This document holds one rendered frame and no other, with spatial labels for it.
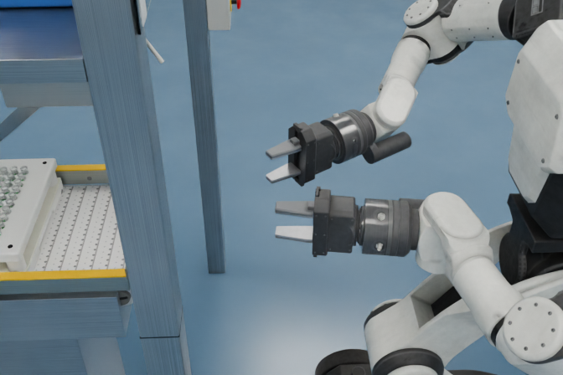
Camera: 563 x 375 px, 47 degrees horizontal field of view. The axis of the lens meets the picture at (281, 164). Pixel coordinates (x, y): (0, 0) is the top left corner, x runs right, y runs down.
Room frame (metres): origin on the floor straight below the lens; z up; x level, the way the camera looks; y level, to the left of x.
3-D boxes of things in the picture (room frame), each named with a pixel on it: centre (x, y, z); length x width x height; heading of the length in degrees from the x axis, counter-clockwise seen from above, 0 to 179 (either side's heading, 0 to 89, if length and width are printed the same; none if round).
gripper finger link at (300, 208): (0.77, -0.02, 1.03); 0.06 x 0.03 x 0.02; 84
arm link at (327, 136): (0.98, -0.08, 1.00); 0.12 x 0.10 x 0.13; 124
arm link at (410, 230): (0.76, -0.23, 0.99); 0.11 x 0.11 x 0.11; 84
